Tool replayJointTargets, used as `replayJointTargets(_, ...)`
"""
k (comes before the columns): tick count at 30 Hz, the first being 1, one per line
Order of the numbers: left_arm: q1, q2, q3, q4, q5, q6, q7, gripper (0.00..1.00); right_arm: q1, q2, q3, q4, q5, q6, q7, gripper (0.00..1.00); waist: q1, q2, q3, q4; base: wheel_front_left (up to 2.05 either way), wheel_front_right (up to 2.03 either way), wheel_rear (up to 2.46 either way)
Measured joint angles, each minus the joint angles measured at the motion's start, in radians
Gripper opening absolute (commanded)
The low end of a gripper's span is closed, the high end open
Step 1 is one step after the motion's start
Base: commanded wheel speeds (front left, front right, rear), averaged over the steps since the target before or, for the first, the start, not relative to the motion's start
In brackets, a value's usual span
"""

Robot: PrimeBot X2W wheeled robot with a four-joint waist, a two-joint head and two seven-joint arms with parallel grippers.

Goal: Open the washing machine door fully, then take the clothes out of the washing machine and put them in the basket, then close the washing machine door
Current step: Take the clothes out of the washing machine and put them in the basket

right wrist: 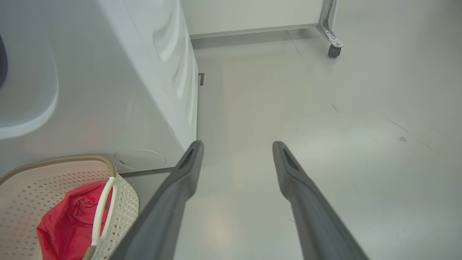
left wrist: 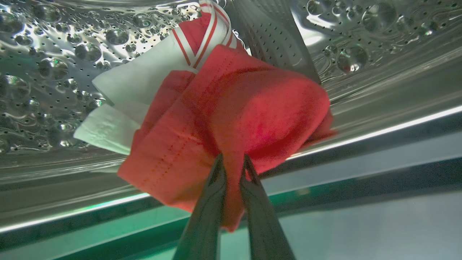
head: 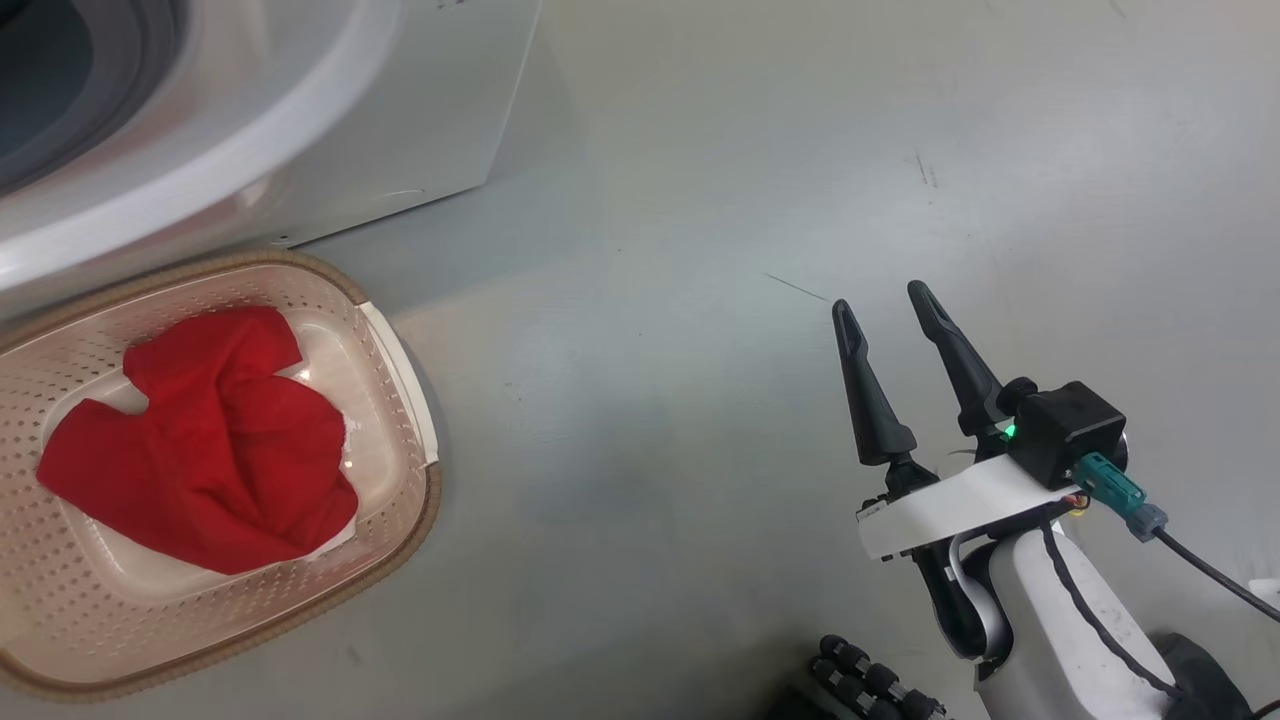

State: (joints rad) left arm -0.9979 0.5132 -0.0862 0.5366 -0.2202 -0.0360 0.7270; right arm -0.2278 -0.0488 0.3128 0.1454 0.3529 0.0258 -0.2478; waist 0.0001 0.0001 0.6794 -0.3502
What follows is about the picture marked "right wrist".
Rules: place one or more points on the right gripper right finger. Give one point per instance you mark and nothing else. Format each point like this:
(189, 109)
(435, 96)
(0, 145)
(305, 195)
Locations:
(310, 216)

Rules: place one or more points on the round white filter cover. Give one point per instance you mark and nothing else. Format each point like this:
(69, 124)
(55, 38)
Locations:
(140, 159)

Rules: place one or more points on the white front-loading washing machine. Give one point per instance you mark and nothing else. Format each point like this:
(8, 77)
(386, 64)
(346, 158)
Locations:
(108, 90)

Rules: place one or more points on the metal partition leg bracket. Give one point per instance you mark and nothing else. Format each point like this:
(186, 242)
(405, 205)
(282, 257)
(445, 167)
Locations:
(328, 29)

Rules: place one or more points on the cream perforated laundry basket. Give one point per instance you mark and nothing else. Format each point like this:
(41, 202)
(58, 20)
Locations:
(21, 202)

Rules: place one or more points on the small dark side bracket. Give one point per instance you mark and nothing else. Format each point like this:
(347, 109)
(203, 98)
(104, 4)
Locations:
(201, 79)

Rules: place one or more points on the white partition panel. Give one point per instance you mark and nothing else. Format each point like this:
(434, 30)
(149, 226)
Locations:
(252, 14)

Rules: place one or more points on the red and white garment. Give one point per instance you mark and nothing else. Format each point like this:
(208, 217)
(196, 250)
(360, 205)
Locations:
(65, 224)

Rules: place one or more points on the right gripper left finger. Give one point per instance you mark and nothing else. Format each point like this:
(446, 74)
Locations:
(169, 209)

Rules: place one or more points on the black caster wheel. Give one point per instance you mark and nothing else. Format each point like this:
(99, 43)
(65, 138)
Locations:
(334, 51)

